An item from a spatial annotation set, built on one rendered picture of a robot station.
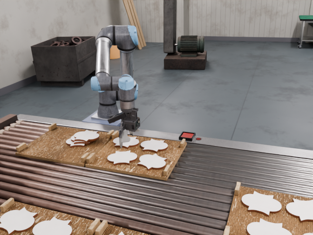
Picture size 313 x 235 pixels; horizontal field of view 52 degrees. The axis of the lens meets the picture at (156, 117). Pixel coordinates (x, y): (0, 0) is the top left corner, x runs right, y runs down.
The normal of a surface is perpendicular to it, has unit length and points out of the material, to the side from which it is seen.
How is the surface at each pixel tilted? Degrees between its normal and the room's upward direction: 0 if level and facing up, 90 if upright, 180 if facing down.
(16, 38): 90
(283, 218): 0
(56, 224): 0
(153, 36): 90
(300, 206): 0
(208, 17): 90
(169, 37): 78
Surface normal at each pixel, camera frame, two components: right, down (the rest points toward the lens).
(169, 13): -0.19, 0.19
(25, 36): 0.93, 0.11
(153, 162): -0.04, -0.92
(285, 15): -0.35, 0.38
